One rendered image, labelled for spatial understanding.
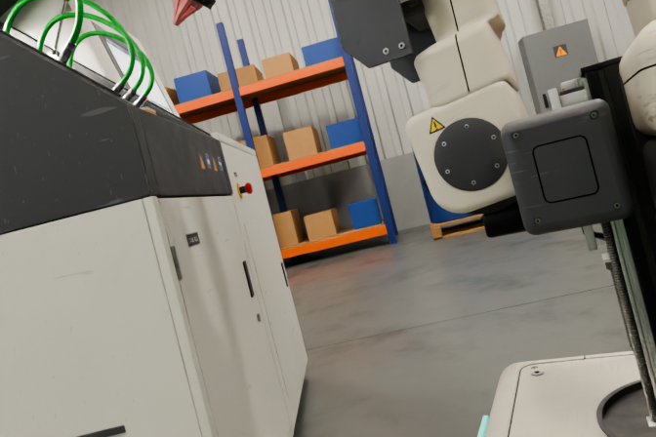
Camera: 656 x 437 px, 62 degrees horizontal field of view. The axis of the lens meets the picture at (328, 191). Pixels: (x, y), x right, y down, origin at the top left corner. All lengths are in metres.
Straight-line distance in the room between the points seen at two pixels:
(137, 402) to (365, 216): 5.64
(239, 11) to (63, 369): 7.50
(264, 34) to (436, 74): 7.34
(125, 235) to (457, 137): 0.56
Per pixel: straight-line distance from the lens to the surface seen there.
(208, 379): 1.04
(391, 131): 7.67
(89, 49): 1.82
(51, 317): 1.05
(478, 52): 0.82
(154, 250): 0.97
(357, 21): 0.85
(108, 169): 0.99
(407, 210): 7.62
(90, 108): 1.01
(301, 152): 6.56
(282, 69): 6.72
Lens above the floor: 0.72
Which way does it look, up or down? level
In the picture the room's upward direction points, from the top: 14 degrees counter-clockwise
